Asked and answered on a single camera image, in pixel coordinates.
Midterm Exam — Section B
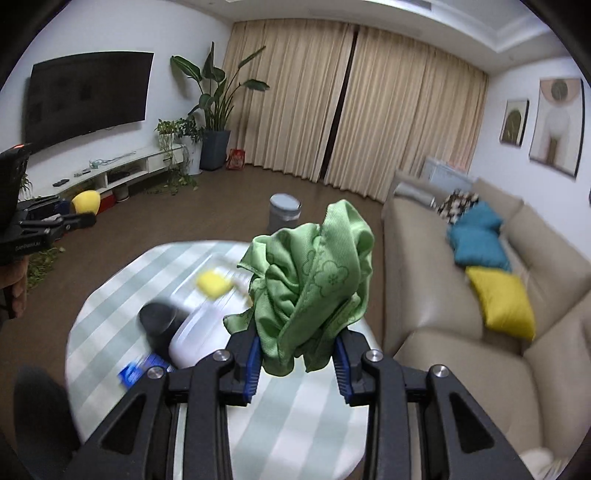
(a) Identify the trailing green plant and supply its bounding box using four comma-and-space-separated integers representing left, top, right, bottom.
145, 117, 204, 195

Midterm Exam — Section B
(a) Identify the person's left hand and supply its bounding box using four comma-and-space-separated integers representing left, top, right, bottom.
0, 257, 31, 320

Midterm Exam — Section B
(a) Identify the blue tissue pack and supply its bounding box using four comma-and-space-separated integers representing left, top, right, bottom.
117, 353, 174, 388

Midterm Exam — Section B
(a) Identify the small yellow rounded sponge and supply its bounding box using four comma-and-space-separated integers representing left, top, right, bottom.
70, 190, 101, 215

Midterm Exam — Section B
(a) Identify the folded grey blanket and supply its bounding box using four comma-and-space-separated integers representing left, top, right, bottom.
394, 181, 437, 208

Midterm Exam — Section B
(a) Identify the translucent plastic container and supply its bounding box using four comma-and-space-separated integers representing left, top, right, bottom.
168, 302, 252, 370

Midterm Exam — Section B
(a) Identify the brown patterned pillow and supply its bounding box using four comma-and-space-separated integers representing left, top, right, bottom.
436, 189, 480, 220

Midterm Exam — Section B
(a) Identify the beige curtain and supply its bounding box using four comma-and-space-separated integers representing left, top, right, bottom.
323, 25, 489, 204
224, 21, 356, 183

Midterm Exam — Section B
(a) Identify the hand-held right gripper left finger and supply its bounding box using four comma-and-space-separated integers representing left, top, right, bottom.
81, 330, 262, 480

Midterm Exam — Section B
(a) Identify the large yellow rectangular sponge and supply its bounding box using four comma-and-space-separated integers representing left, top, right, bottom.
196, 270, 234, 298

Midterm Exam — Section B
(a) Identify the green microfibre cloth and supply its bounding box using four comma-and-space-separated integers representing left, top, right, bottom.
223, 199, 375, 377

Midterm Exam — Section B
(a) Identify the beige leather sofa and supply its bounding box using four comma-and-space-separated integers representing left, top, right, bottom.
382, 171, 591, 467

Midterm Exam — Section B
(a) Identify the white floral cloth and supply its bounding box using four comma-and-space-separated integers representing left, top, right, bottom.
522, 448, 568, 480

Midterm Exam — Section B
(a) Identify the black wall television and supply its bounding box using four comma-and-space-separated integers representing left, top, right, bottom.
23, 52, 154, 155

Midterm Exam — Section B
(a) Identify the tall leafy plant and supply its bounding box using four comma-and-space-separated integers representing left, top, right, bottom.
171, 41, 271, 132

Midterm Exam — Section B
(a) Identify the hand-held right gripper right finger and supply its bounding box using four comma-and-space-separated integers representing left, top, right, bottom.
333, 330, 525, 480

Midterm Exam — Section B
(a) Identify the white plant pot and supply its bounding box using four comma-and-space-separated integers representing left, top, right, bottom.
178, 134, 203, 176

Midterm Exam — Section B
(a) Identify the white television stand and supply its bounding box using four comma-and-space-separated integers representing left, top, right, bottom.
18, 144, 188, 215

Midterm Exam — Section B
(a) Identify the black cylindrical container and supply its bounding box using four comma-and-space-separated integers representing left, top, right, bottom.
137, 302, 188, 365

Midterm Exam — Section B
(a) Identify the grey trash bin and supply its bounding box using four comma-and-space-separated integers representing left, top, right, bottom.
269, 194, 302, 234

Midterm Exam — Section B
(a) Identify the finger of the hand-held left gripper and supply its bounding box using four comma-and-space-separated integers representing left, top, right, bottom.
16, 212, 99, 240
18, 196, 75, 219

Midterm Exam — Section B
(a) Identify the teal pillow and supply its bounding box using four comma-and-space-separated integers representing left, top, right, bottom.
455, 202, 504, 234
447, 225, 512, 272

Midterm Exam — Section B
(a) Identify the green checkered tablecloth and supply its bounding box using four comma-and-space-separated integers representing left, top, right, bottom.
65, 240, 384, 480

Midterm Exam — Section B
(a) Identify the small leafy floor plant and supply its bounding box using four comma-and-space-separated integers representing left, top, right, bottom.
25, 244, 65, 289

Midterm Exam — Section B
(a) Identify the white chest cabinet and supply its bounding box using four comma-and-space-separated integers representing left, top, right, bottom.
422, 156, 474, 190

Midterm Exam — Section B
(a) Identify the white plastic tray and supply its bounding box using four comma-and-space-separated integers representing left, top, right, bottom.
182, 256, 254, 319

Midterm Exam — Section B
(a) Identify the small green arch picture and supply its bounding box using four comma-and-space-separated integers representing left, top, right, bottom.
499, 98, 530, 147

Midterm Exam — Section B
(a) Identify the yellow pillow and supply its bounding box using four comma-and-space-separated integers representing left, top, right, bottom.
465, 266, 536, 342

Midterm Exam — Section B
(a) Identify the large pink arch picture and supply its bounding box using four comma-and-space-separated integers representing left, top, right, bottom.
529, 78, 585, 178

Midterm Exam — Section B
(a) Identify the dark grey planter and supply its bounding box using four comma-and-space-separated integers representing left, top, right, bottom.
199, 129, 232, 171

